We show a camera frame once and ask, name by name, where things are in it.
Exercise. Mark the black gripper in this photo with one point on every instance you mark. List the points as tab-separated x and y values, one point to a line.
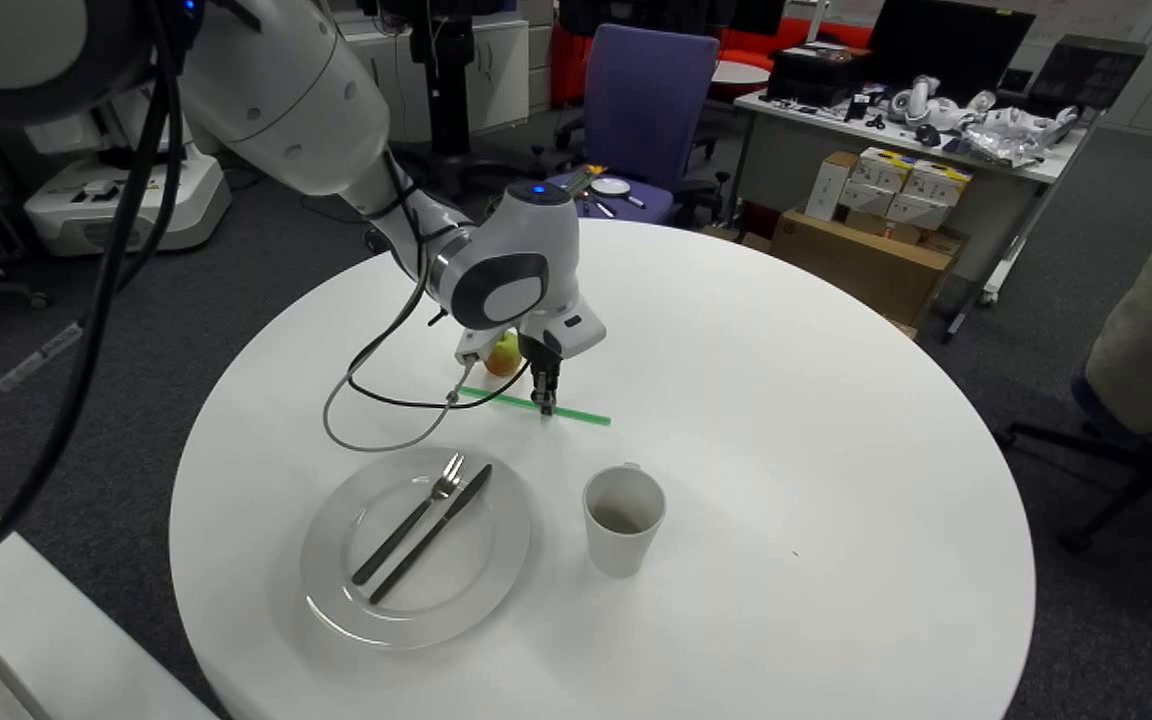
537	344

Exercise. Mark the green straw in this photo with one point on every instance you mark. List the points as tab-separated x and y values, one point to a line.
576	418

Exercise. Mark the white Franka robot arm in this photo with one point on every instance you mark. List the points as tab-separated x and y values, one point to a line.
283	80

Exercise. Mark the white robot base platform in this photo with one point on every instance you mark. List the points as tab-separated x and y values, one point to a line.
68	627

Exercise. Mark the white mug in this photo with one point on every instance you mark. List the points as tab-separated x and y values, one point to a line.
621	542

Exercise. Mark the red yellow apple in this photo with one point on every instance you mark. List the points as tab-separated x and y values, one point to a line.
505	354

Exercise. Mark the small white plate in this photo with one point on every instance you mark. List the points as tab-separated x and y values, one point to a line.
609	184

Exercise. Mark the silver fork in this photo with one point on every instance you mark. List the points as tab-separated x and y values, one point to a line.
400	532

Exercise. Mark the white dinner plate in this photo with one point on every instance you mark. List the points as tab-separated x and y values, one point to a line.
471	584

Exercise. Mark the purple office chair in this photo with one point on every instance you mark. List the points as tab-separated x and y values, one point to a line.
651	106

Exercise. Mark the white cluttered desk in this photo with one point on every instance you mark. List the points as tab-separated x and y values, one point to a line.
790	162

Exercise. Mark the large brown cardboard box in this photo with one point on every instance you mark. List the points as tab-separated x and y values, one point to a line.
857	267

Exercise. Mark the small white carton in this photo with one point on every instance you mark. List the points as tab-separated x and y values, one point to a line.
828	184

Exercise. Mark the white yellow packaged box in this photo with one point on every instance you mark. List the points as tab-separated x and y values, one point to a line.
876	181
926	196

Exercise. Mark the white floor device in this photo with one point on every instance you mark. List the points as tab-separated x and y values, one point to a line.
121	203

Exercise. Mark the white plastic parts heap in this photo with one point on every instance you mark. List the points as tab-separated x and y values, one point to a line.
989	126

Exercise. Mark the large black monitor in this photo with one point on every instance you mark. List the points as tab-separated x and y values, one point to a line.
949	47

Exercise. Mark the small black monitor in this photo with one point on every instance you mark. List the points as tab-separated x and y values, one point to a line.
1085	76

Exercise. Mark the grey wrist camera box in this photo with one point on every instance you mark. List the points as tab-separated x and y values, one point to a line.
576	329

